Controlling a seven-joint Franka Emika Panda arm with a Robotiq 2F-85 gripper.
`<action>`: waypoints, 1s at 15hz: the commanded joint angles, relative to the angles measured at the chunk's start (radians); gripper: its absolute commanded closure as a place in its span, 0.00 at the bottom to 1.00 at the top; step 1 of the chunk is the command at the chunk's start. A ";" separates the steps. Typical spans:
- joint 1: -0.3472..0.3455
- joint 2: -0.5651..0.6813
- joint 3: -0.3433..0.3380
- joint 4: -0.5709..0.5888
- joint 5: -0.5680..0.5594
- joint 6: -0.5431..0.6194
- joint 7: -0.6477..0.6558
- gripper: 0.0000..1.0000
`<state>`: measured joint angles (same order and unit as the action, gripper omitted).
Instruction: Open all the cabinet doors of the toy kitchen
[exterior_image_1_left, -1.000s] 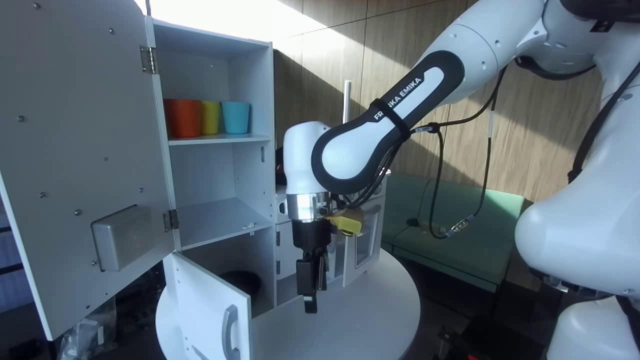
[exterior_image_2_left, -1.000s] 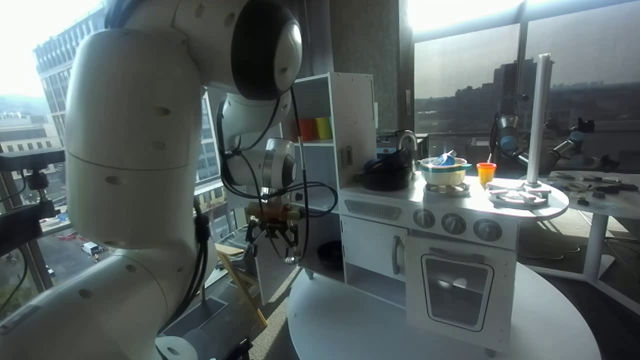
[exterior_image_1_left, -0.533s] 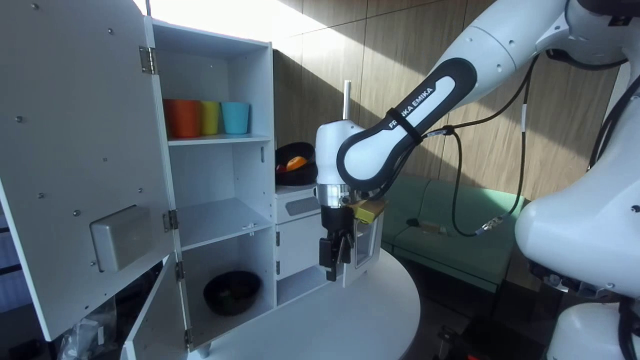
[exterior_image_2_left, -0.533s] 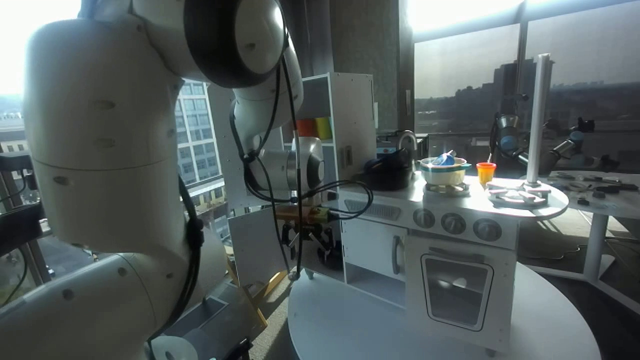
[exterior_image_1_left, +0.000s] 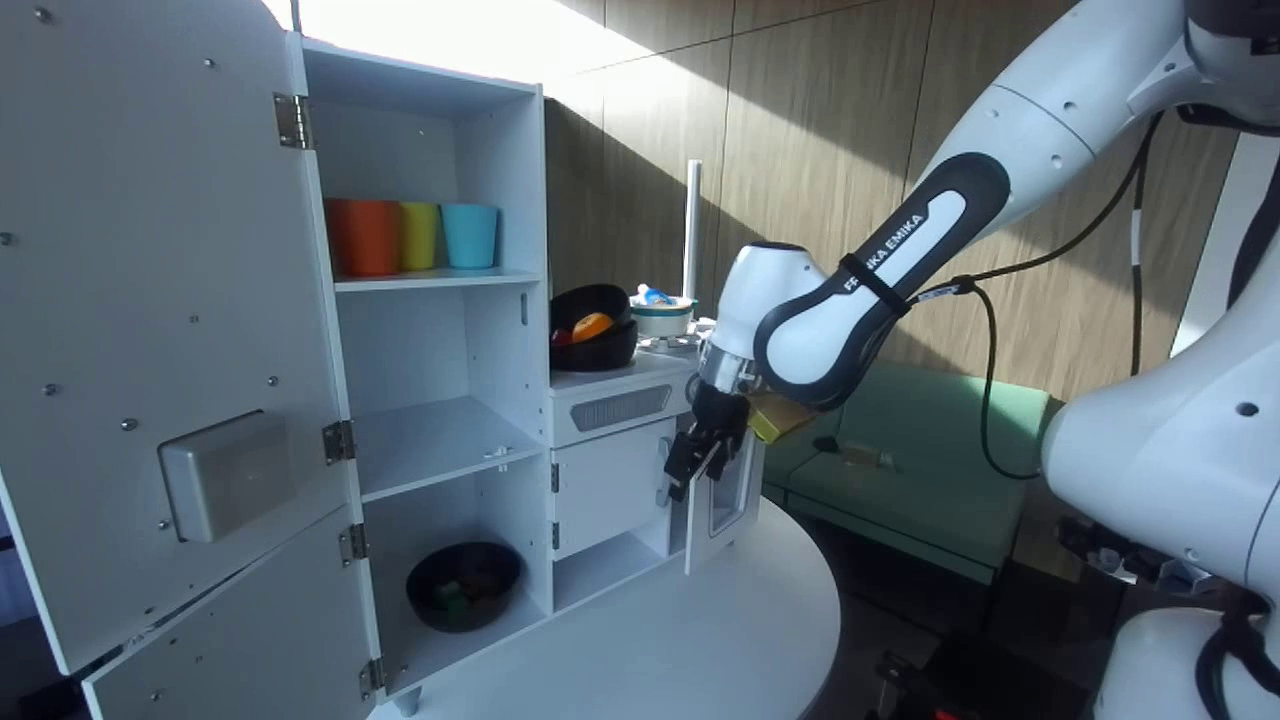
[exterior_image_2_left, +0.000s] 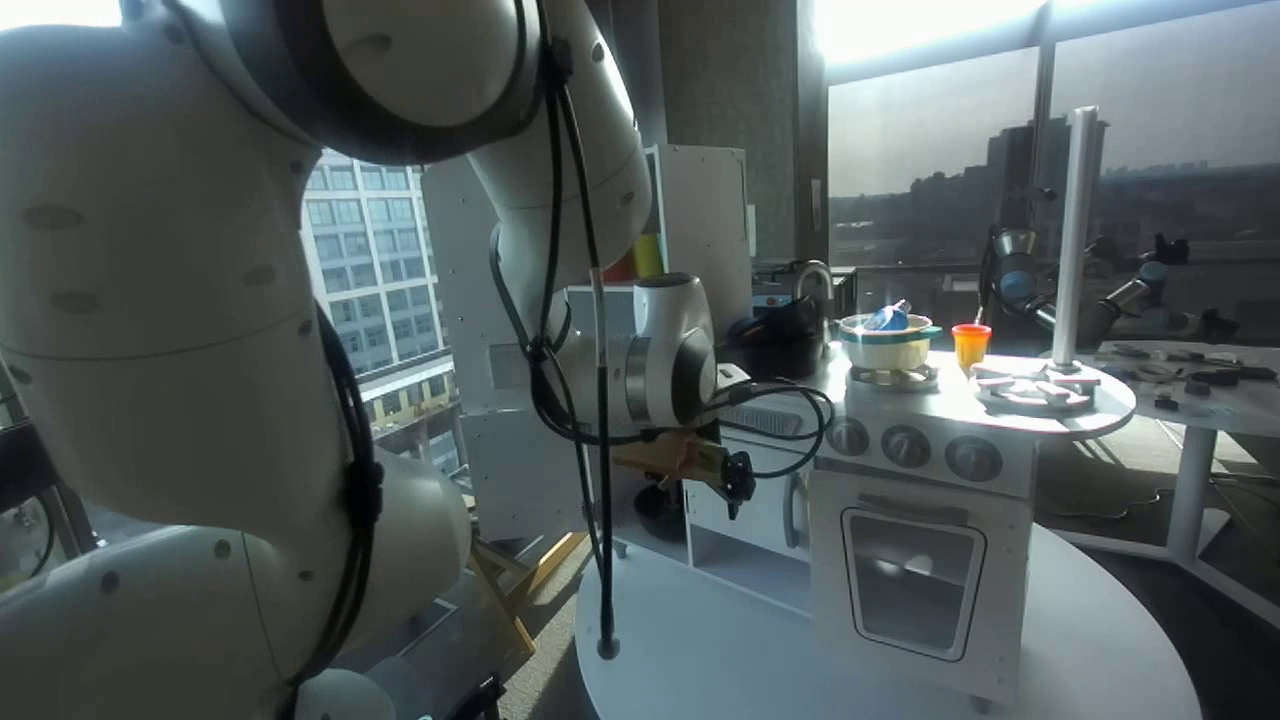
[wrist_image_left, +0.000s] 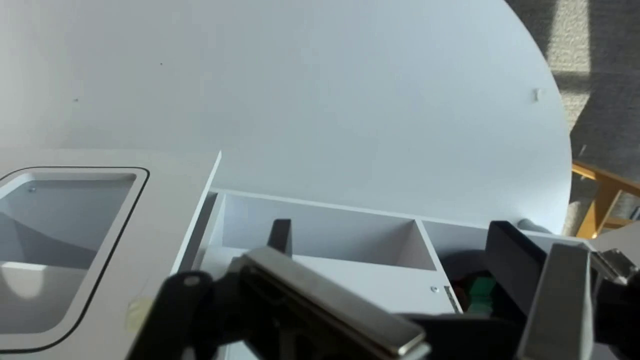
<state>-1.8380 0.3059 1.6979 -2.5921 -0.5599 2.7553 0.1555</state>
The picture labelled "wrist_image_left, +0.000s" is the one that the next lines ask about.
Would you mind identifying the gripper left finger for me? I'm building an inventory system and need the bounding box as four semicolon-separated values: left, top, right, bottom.
125;218;432;360

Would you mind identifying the wooden chair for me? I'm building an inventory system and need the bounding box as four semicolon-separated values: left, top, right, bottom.
570;160;640;240

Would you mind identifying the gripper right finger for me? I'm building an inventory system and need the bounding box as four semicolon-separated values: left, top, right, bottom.
485;220;640;360

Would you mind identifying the white toy kitchen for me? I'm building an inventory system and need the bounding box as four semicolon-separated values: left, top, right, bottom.
0;148;601;360

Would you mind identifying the green toy item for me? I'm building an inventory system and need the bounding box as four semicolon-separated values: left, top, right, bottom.
462;274;497;315

